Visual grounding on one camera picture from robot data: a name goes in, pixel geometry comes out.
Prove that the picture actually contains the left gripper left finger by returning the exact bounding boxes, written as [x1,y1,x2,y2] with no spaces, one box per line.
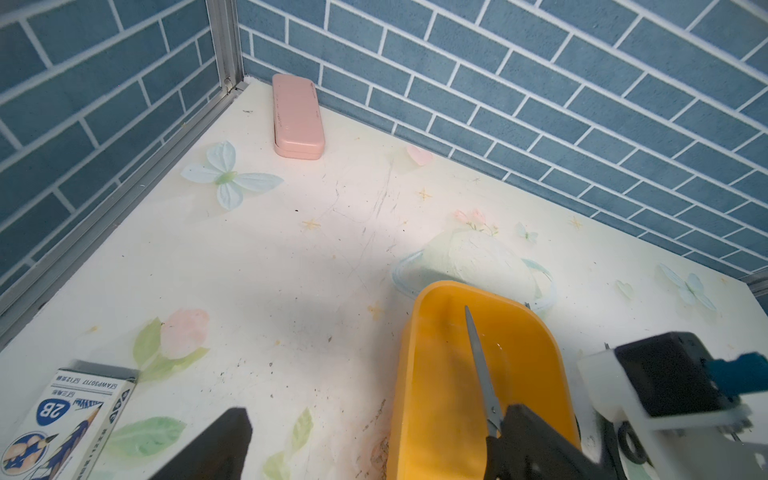
[151,407,253,480]

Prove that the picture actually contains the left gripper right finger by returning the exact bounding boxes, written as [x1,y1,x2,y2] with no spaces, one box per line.
[483,404,616,479]

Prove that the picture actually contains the dark blue handled scissors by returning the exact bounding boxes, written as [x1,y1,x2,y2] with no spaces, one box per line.
[464,306,509,479]

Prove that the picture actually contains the yellow plastic storage box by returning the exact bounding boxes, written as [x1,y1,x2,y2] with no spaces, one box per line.
[387,281,581,479]

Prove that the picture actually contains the pink pencil case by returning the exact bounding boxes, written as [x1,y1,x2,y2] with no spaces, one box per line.
[272,74,326,160]

